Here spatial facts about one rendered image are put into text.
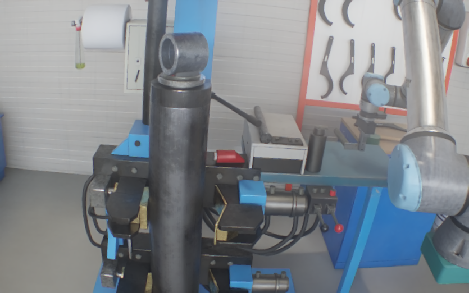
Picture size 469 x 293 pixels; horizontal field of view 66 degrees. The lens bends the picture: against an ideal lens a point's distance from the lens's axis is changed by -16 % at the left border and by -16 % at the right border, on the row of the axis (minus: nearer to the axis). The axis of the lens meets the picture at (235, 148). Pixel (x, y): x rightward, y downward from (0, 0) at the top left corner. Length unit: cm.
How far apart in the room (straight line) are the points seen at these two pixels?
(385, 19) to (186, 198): 262
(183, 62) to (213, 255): 100
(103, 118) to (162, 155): 230
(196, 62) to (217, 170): 55
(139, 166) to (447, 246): 127
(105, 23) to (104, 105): 152
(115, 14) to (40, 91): 174
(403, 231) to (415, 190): 214
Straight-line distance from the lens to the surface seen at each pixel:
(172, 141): 143
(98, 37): 230
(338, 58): 358
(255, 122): 149
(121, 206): 162
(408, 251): 320
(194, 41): 140
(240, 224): 155
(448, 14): 133
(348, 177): 189
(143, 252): 204
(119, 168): 181
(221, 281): 199
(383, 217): 290
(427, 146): 95
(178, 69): 138
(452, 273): 108
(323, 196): 178
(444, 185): 94
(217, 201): 176
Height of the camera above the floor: 185
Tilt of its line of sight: 24 degrees down
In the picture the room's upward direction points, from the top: 6 degrees clockwise
